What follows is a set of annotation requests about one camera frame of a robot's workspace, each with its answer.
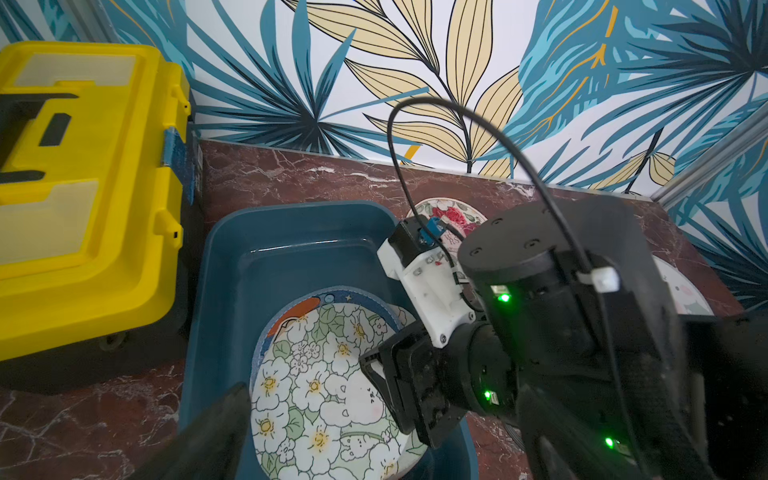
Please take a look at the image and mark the green bunny coaster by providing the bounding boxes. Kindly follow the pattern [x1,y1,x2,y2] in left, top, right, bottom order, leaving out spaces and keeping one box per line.
[653,256,714,316]

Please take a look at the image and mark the floral rose coaster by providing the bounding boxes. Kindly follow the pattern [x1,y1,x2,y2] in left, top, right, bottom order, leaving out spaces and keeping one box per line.
[416,197,487,237]

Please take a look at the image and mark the green white flower coaster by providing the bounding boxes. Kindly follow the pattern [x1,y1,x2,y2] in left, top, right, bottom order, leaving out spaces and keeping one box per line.
[250,334,427,479]

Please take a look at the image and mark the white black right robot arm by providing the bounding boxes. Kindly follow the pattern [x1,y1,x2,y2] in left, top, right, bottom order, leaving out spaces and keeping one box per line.
[360,196,767,479]

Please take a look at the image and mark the silver aluminium left post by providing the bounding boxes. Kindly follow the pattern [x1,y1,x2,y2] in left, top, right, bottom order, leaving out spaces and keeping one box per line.
[59,0,120,43]

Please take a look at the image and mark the silver aluminium corner post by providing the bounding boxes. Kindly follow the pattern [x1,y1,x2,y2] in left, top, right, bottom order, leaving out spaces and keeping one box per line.
[651,98,767,207]

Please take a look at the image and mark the teal plastic storage box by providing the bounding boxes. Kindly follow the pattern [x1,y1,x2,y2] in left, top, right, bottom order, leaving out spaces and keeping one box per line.
[179,201,478,479]

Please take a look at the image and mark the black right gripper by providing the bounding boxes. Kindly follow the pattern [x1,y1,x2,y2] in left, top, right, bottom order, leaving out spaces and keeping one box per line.
[360,321,474,448]

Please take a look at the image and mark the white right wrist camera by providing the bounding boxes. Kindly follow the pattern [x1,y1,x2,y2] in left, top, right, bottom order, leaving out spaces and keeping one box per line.
[377,216,476,349]

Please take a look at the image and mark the yellow plastic toolbox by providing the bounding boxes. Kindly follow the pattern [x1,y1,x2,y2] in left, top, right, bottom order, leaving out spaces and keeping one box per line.
[1,41,204,394]

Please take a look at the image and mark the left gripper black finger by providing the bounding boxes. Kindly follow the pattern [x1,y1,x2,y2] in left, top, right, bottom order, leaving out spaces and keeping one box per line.
[131,382,250,479]

